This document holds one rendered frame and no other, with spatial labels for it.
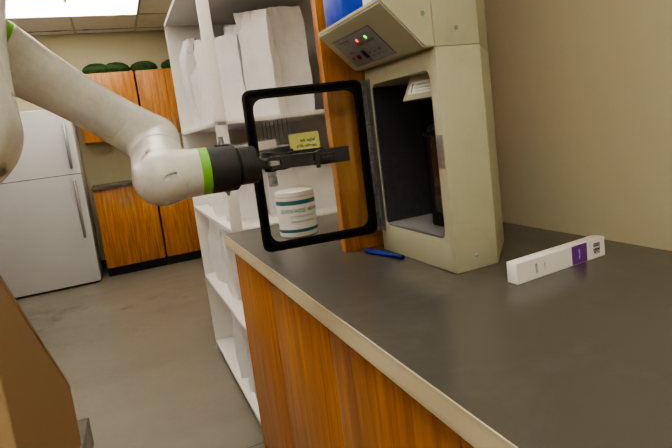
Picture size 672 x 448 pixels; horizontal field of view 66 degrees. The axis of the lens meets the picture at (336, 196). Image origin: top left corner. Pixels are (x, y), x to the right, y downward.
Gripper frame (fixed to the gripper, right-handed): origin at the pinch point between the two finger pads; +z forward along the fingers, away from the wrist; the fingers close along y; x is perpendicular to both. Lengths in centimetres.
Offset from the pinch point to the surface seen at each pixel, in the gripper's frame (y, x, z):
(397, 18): -14.0, -24.6, 11.3
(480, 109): -14.2, -5.6, 29.1
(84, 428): -32, 29, -51
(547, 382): -57, 28, 1
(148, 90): 508, -72, 3
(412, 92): -1.2, -11.2, 21.1
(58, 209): 474, 41, -102
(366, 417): -20, 48, -7
